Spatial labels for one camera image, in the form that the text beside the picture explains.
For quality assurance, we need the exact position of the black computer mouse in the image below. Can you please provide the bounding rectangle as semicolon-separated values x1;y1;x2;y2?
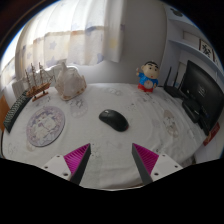
98;108;130;133

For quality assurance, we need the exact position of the white star-print curtain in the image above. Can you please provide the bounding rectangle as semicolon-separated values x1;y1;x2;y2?
0;0;128;88

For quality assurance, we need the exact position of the large white conch shell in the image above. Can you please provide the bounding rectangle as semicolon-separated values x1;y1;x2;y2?
54;62;88;102

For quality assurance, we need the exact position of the cartoon boy figurine clock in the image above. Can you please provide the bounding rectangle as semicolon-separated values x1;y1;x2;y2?
135;60;161;94

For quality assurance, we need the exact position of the white wall shelf unit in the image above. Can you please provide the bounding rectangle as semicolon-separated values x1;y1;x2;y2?
159;3;224;84

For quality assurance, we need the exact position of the wooden model sailing ship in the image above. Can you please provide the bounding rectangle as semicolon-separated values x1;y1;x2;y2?
23;62;54;102

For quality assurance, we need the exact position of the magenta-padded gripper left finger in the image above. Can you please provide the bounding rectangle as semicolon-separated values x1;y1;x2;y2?
42;143;92;186

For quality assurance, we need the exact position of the black keyboard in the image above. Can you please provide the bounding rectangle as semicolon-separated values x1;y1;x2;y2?
3;89;33;134

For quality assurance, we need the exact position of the black monitor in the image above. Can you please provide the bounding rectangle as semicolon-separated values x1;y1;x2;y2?
179;59;224;134

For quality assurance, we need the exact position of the round purple printed mouse pad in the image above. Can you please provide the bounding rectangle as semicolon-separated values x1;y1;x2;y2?
25;105;66;148

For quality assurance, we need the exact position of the red flat box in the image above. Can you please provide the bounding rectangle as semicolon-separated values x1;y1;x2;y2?
203;122;221;147

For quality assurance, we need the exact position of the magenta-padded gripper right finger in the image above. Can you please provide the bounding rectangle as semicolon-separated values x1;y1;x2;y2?
131;143;184;186

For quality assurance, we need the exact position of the black box device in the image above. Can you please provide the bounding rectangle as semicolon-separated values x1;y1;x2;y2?
181;98;203;124

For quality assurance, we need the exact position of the orange wooden chair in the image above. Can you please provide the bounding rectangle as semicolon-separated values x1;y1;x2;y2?
0;94;11;133

